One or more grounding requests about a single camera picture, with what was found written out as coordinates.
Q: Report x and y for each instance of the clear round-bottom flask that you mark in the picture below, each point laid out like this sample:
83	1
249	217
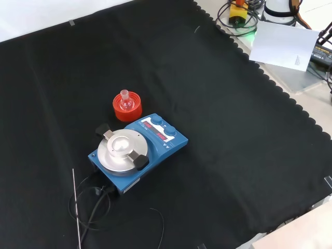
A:
126	104

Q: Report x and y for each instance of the blue base heater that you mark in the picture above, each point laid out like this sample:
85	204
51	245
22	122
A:
155	153

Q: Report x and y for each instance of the black bench cloth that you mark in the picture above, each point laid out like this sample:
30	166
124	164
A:
207	129

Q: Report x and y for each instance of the thin metal probe rod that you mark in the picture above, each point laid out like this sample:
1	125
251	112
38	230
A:
76	207

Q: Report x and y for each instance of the yellow stop button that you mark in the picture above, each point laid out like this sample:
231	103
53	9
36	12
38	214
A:
238	11

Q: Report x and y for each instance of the grey tape piece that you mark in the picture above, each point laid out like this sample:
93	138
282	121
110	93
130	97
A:
71	22
328	182

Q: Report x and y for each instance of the pale paper board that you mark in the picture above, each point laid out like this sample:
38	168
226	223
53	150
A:
280	44

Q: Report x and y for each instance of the black power adapter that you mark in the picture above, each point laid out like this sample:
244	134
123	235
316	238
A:
321	54

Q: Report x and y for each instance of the black tripod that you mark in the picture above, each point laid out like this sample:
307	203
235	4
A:
325	32

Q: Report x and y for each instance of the grey metal base plate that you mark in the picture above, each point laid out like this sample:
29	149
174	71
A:
293	77

